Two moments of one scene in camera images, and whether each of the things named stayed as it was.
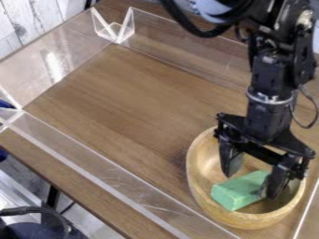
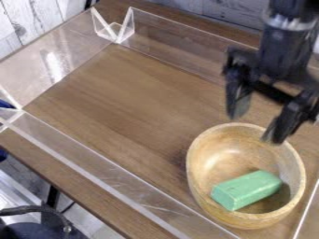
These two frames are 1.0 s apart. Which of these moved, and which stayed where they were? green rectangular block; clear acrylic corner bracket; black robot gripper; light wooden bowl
Moved: black robot gripper
Stayed: clear acrylic corner bracket; light wooden bowl; green rectangular block
